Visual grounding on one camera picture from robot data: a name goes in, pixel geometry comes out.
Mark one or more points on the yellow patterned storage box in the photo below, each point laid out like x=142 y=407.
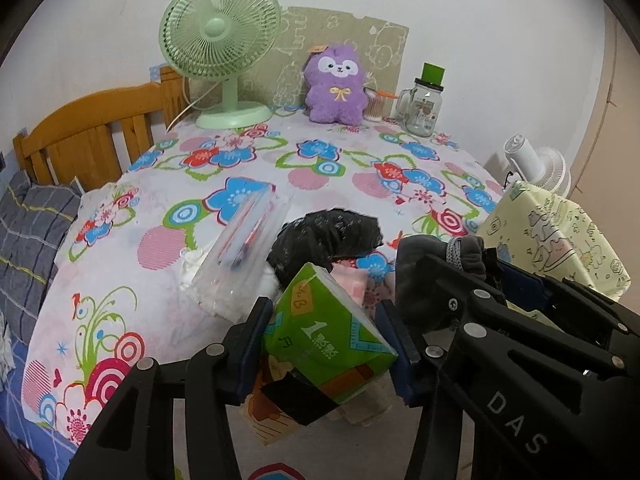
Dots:
x=545 y=233

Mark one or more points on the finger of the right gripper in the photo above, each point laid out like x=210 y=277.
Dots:
x=484 y=303
x=570 y=306

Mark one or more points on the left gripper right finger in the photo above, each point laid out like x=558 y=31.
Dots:
x=429 y=377

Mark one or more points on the grey sock bundle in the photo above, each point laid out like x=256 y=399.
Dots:
x=430 y=275

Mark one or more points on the clear plastic packet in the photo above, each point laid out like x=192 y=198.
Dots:
x=227 y=281

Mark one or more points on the grey plaid pillow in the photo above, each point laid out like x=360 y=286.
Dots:
x=34 y=222

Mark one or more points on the black plastic bag roll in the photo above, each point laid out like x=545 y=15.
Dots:
x=320 y=238

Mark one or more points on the pink packet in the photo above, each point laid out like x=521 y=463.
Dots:
x=362 y=288

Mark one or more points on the white standing fan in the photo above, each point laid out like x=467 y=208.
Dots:
x=544 y=167

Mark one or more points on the floral tablecloth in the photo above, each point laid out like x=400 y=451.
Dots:
x=117 y=296

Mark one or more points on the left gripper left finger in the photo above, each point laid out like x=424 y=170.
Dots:
x=133 y=436

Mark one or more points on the green tissue pack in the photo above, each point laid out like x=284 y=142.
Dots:
x=321 y=351

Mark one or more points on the toothpick jar orange lid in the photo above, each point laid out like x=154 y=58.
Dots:
x=377 y=101

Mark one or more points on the beige door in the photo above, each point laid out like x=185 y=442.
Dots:
x=605 y=170

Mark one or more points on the green desk fan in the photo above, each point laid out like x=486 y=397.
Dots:
x=218 y=41

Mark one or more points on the glass jar green lid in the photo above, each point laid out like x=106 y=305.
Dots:
x=418 y=108

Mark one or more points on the purple plush toy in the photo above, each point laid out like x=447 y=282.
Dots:
x=335 y=84

